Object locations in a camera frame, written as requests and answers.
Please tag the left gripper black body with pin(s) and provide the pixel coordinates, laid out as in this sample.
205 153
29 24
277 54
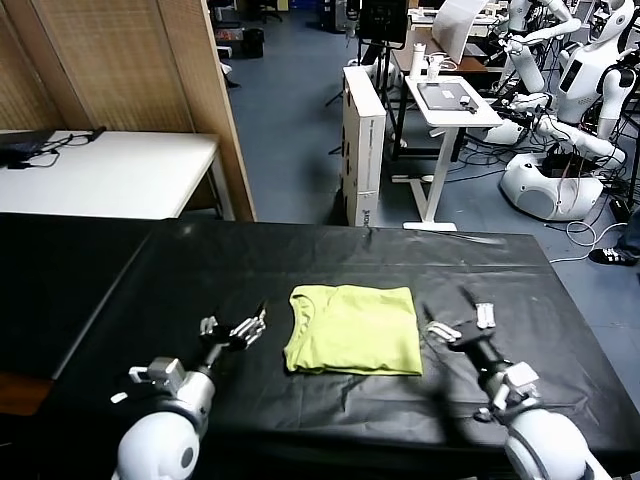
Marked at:
222 347

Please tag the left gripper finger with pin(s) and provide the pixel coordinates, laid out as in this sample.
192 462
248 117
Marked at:
209 327
250 330

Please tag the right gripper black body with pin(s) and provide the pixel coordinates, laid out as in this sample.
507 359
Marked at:
477 347

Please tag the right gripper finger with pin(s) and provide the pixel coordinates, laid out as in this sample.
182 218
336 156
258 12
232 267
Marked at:
442 330
484 315

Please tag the yellow-green t-shirt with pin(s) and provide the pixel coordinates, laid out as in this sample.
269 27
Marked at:
360 330

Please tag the white humanoid robot raised arm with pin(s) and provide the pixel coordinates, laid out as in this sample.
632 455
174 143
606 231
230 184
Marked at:
525 60

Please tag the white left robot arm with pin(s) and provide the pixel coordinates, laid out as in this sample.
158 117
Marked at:
160 445

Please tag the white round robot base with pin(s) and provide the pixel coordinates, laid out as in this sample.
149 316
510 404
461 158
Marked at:
535 190

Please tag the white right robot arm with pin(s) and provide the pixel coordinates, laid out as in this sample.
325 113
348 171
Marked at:
545 445

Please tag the large black table cover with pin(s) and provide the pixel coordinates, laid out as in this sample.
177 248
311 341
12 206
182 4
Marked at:
200 270

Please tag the black white-striped shoe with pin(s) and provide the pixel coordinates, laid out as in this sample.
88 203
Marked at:
610 256

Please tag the smaller black covered table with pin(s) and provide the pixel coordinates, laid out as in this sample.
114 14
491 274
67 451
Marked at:
50 280

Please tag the blue jeans leg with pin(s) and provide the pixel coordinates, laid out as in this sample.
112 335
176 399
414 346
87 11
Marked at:
631 235

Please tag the white rectangular table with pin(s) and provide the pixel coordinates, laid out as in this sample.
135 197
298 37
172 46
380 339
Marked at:
110 175

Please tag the white standing desk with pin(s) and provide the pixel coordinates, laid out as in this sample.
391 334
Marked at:
450 117

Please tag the tall white cardboard box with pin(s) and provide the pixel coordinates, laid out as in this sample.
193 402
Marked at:
362 145

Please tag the small black desk gadget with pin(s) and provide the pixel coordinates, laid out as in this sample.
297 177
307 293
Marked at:
466 102

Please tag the grey closed laptop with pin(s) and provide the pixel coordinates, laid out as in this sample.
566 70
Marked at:
442 95

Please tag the brown wooden desk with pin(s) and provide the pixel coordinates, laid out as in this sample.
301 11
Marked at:
475 62

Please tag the white cup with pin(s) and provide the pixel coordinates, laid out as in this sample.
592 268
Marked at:
432 67

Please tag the black tripod stand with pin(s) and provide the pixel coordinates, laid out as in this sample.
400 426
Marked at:
382 75

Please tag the dark laptop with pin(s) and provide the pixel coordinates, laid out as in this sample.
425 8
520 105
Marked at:
22 145

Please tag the white bottle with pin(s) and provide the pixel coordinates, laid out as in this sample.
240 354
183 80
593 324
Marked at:
416 62

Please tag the white curved panel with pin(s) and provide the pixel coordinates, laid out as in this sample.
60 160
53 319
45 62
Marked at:
455 30

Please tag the black bin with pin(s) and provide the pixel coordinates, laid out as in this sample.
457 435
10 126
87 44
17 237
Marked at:
252 42

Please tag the black monitor on stand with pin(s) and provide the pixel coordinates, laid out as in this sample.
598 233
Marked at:
382 20

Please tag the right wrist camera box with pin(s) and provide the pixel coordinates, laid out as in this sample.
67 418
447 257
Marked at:
520 382

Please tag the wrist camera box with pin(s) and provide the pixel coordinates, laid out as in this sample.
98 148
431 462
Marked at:
165 372
520 382

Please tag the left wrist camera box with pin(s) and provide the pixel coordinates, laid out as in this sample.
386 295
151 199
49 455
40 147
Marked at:
165 372

